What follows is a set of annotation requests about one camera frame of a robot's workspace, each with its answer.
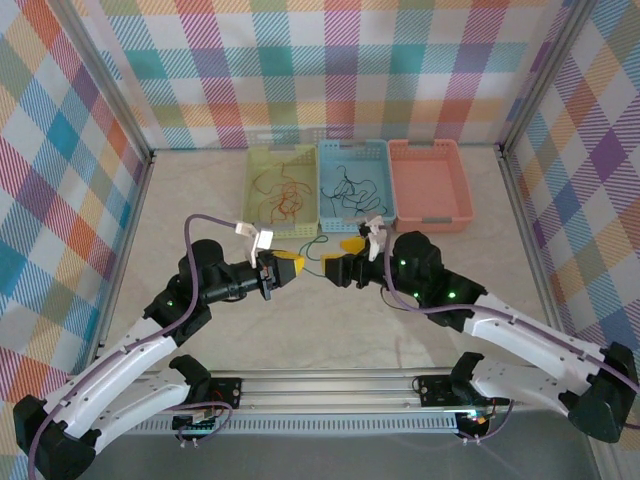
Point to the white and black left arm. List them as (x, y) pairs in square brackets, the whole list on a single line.
[(115, 360)]

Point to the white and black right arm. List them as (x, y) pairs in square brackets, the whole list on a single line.
[(525, 330)]

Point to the green plastic basket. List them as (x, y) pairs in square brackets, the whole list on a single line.
[(265, 210)]

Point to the blue plastic basket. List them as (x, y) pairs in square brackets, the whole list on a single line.
[(360, 155)]

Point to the pink plastic basket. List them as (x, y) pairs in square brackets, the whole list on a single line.
[(427, 180)]

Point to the small controller circuit board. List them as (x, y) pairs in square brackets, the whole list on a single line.
[(475, 419), (192, 422)]

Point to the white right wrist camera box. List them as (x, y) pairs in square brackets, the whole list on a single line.
[(374, 235)]

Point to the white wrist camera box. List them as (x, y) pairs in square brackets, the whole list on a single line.
[(264, 240), (374, 235)]

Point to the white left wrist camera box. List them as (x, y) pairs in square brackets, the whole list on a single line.
[(264, 240)]

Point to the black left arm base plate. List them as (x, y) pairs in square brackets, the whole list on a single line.
[(227, 392)]

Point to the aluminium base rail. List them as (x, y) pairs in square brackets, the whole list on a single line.
[(325, 387)]

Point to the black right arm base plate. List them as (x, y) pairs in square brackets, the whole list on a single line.
[(435, 390)]

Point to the aluminium frame post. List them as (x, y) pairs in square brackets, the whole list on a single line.
[(545, 75), (112, 85)]

